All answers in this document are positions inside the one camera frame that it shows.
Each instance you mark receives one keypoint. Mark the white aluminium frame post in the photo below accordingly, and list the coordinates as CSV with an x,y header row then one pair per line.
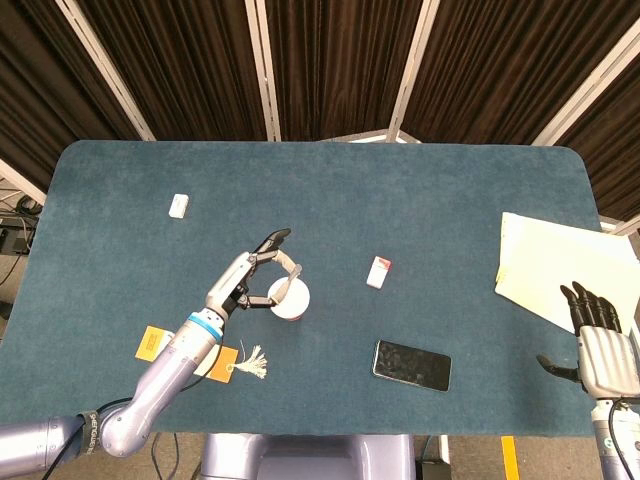
x,y
412,65
585,85
265,70
105,70
20,182

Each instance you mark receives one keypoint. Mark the black smartphone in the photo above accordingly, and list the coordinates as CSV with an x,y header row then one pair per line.
x,y
411,365

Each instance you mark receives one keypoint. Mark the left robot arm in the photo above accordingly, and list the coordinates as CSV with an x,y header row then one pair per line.
x,y
165,370

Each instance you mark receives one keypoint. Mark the grey-purple robot base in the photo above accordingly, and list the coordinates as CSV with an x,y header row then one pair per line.
x,y
305,457

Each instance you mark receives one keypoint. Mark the white paper stack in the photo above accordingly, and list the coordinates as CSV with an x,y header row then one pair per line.
x,y
555,260

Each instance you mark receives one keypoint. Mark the orange white tasselled bookmark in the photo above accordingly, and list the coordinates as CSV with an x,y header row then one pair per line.
x,y
150,342

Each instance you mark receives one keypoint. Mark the small white eraser box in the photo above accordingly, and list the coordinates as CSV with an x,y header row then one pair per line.
x,y
178,205

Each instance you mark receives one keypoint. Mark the white red cigarette pack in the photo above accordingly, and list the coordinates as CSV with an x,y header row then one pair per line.
x,y
378,272

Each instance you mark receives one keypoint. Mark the yellow floor tape strip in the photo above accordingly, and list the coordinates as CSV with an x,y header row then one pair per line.
x,y
509,457

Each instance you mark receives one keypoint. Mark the blue felt table mat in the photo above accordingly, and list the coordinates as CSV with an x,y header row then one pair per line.
x,y
350,200

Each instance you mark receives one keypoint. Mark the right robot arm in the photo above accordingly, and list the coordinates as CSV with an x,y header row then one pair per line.
x,y
622,440

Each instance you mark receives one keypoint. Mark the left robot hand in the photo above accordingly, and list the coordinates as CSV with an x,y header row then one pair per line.
x,y
230,282

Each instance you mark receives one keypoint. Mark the black box on floor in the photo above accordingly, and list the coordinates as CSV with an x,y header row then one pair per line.
x,y
435,471

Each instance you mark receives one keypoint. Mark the dark brown curtain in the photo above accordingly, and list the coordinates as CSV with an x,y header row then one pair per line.
x,y
340,60

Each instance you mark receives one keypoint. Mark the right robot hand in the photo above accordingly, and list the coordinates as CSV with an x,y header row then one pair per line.
x,y
607,362

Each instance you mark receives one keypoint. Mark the white lidded paper cup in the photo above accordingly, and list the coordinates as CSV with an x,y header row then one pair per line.
x,y
300,300

